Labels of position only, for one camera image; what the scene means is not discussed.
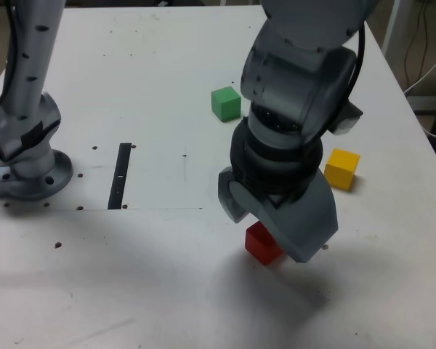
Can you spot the red cube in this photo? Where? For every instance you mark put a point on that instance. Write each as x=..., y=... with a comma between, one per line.
x=259, y=245

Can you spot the green cube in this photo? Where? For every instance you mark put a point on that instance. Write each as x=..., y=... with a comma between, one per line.
x=225, y=103

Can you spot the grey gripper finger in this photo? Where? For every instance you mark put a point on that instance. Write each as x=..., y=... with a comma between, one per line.
x=305, y=225
x=226, y=196

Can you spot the black tape strip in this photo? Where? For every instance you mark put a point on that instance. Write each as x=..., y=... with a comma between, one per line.
x=118, y=178

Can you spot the white metal post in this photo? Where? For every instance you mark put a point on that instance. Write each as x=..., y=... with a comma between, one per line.
x=391, y=32

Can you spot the yellow cube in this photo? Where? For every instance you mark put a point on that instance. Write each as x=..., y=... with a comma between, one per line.
x=343, y=169

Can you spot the grey gripper camera box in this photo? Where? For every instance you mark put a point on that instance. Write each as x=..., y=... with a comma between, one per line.
x=347, y=121

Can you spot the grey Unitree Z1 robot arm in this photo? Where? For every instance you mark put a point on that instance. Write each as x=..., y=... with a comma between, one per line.
x=290, y=72

